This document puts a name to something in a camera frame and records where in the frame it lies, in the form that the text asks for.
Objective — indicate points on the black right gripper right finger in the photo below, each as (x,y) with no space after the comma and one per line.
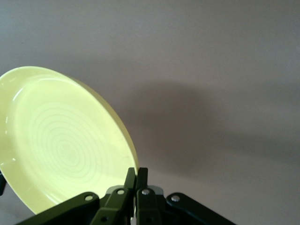
(147,206)

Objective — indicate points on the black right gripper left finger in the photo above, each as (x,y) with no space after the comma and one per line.
(112,206)

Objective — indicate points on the yellow plate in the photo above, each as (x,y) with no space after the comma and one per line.
(63,140)

